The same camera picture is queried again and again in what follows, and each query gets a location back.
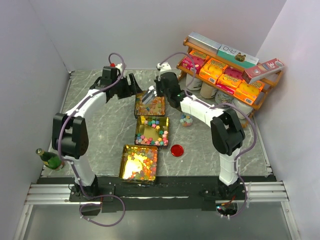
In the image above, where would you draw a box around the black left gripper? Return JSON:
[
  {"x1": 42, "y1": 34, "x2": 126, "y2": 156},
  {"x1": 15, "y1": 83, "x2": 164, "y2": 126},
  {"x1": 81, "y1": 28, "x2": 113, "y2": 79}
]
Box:
[{"x1": 112, "y1": 73, "x2": 143, "y2": 100}]

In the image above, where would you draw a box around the silver metal scoop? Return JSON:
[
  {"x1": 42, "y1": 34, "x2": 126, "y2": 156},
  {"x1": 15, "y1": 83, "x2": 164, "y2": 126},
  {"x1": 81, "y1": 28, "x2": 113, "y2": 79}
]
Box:
[{"x1": 141, "y1": 86, "x2": 158, "y2": 105}]

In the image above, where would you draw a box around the gold tin of stick candies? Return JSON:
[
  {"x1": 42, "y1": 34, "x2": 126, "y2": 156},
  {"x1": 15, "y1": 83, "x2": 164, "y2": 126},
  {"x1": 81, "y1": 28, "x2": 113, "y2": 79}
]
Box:
[{"x1": 134, "y1": 91, "x2": 166, "y2": 119}]

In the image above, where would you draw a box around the clear glass jar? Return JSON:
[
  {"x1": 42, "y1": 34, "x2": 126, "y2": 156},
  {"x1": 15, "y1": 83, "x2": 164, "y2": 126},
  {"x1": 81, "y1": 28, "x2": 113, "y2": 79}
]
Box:
[{"x1": 179, "y1": 113, "x2": 193, "y2": 127}]

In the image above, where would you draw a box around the gold tin of star candies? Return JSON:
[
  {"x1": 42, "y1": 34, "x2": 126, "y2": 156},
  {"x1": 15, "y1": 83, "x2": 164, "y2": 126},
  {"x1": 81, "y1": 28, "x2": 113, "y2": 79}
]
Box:
[{"x1": 134, "y1": 115, "x2": 170, "y2": 149}]

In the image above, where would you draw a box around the red jar lid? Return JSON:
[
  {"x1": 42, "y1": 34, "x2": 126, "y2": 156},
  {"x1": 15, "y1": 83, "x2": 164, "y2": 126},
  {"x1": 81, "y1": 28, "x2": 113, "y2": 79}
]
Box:
[{"x1": 170, "y1": 144, "x2": 184, "y2": 157}]

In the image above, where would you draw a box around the gold tin of gummy candies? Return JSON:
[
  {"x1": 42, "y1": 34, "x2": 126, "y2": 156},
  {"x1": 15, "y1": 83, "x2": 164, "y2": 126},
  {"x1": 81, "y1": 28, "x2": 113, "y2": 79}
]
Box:
[{"x1": 118, "y1": 144, "x2": 158, "y2": 184}]

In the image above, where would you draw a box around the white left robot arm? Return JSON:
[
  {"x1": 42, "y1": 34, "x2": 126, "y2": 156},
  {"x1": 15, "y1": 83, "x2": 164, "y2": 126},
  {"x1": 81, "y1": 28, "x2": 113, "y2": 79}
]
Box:
[{"x1": 51, "y1": 63, "x2": 142, "y2": 201}]

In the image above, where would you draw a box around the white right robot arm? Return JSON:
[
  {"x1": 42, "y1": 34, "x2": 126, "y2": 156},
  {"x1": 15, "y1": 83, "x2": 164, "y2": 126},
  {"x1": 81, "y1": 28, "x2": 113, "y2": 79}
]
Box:
[{"x1": 153, "y1": 62, "x2": 245, "y2": 200}]

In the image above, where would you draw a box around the beige cup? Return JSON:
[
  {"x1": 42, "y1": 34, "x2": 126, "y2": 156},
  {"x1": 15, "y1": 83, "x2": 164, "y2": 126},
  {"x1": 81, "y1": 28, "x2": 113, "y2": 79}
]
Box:
[{"x1": 200, "y1": 82, "x2": 218, "y2": 99}]

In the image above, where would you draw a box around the monkey print cup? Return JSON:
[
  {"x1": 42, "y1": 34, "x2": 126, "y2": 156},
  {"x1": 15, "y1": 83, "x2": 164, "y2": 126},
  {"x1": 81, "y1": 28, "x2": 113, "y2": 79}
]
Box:
[{"x1": 214, "y1": 90, "x2": 234, "y2": 109}]

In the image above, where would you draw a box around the silver long box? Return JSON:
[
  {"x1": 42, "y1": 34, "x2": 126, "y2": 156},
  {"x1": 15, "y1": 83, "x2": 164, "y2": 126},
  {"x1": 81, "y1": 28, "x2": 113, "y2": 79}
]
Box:
[{"x1": 187, "y1": 31, "x2": 222, "y2": 54}]

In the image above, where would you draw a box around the pink orange sponge box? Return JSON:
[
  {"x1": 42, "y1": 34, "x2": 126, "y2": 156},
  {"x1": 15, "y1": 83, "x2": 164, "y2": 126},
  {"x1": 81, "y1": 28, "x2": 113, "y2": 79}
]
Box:
[{"x1": 215, "y1": 66, "x2": 244, "y2": 95}]

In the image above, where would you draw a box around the teal cat box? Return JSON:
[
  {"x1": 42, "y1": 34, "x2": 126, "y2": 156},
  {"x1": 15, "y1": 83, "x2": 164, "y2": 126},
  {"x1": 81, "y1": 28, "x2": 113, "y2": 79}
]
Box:
[{"x1": 217, "y1": 44, "x2": 259, "y2": 69}]

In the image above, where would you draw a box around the wooden two-tier shelf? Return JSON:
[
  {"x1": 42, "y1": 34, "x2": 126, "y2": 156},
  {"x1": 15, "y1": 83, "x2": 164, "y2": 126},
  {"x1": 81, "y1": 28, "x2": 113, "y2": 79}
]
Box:
[{"x1": 183, "y1": 38, "x2": 284, "y2": 119}]

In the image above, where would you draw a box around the orange yellow sponge box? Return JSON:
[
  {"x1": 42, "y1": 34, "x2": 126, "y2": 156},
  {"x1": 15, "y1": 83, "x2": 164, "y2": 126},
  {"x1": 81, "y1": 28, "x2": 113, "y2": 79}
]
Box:
[{"x1": 233, "y1": 80, "x2": 265, "y2": 106}]

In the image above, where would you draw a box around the white printed cup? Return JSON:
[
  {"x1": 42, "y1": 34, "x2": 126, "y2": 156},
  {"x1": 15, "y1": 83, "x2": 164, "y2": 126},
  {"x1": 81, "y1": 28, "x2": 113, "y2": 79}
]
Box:
[{"x1": 232, "y1": 98, "x2": 253, "y2": 116}]

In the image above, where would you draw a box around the red long box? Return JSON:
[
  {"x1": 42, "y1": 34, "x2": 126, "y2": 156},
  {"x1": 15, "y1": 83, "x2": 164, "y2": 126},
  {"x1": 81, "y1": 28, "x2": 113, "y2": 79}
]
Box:
[{"x1": 242, "y1": 58, "x2": 285, "y2": 84}]

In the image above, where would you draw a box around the green champagne bottle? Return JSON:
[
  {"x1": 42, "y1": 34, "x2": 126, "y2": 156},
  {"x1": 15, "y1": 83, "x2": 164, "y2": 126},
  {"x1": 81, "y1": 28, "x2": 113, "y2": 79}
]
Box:
[{"x1": 35, "y1": 148, "x2": 64, "y2": 171}]

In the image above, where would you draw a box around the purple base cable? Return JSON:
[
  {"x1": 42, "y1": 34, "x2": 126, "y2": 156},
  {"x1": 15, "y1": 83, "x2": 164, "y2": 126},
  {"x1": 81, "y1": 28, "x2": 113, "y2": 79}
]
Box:
[{"x1": 79, "y1": 194, "x2": 126, "y2": 228}]

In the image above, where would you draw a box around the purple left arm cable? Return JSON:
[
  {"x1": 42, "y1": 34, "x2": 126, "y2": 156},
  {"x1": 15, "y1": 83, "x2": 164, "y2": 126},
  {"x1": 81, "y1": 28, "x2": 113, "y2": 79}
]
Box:
[{"x1": 57, "y1": 52, "x2": 126, "y2": 201}]

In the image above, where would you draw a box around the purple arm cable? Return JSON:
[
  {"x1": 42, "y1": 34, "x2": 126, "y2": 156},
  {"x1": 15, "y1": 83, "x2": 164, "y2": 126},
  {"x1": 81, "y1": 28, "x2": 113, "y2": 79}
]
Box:
[
  {"x1": 57, "y1": 52, "x2": 126, "y2": 201},
  {"x1": 159, "y1": 51, "x2": 258, "y2": 218}
]

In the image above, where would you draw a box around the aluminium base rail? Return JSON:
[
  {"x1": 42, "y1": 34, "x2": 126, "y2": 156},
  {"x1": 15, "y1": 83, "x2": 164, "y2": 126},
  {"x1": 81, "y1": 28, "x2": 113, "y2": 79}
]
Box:
[{"x1": 23, "y1": 181, "x2": 76, "y2": 206}]

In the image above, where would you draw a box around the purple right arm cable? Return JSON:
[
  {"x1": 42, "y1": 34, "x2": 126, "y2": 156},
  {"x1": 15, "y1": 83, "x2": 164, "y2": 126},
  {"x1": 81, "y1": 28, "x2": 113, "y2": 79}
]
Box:
[{"x1": 159, "y1": 51, "x2": 258, "y2": 218}]

